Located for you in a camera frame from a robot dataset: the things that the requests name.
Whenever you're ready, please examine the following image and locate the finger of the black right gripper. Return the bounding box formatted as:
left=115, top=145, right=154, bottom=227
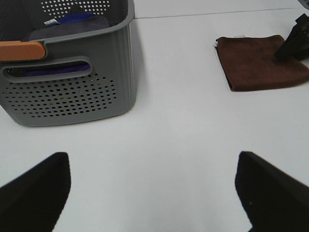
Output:
left=274, top=14, right=309, bottom=61

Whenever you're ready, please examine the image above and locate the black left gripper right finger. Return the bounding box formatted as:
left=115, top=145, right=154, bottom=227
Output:
left=235, top=151, right=309, bottom=232

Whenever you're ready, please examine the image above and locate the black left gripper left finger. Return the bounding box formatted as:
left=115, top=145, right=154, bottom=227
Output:
left=0, top=152, right=71, bottom=232

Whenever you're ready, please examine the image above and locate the brown towel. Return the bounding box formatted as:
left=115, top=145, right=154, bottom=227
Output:
left=216, top=35, right=309, bottom=92

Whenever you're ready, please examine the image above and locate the blue towel in basket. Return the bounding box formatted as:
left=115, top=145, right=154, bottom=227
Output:
left=21, top=13, right=95, bottom=77

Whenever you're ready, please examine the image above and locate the grey perforated plastic basket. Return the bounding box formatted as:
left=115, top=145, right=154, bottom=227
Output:
left=0, top=0, right=136, bottom=127

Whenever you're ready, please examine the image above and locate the grey towel in basket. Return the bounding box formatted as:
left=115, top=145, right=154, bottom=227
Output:
left=24, top=15, right=110, bottom=41

